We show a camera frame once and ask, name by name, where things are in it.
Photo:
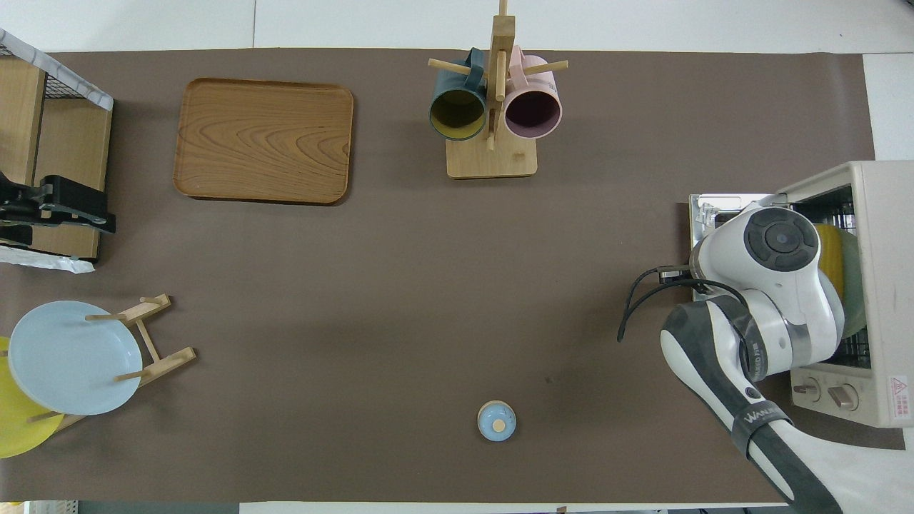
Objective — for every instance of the dark blue mug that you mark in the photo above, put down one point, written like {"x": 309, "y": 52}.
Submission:
{"x": 457, "y": 114}

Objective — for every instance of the white toaster oven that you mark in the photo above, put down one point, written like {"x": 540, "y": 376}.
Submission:
{"x": 889, "y": 285}

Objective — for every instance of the wooden mug tree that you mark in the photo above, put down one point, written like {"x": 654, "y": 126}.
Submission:
{"x": 493, "y": 160}

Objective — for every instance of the brown table mat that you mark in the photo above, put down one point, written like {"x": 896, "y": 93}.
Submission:
{"x": 357, "y": 285}

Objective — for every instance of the wooden serving tray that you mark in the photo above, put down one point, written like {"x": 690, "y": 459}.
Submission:
{"x": 264, "y": 143}

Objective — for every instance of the silver oven knob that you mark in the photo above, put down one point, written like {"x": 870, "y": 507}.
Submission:
{"x": 844, "y": 397}
{"x": 807, "y": 390}

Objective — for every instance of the yellow corn cob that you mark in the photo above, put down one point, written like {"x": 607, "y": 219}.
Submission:
{"x": 832, "y": 264}

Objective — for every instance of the small blue lid wooden knob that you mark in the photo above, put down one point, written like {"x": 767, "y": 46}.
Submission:
{"x": 496, "y": 421}

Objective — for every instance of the pale green plate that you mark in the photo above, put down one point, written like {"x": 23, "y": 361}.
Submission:
{"x": 855, "y": 285}

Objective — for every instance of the light blue plate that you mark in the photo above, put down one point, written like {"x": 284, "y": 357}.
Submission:
{"x": 71, "y": 357}

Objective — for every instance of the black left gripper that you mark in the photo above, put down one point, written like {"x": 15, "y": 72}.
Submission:
{"x": 16, "y": 210}

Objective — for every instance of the wooden plate rack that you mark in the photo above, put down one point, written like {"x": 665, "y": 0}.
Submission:
{"x": 168, "y": 363}

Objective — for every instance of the yellow plate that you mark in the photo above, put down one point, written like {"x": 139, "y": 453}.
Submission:
{"x": 18, "y": 435}

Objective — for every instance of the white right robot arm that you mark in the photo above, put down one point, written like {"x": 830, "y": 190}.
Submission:
{"x": 778, "y": 243}

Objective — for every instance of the pink mug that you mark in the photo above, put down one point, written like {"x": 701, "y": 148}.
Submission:
{"x": 532, "y": 111}

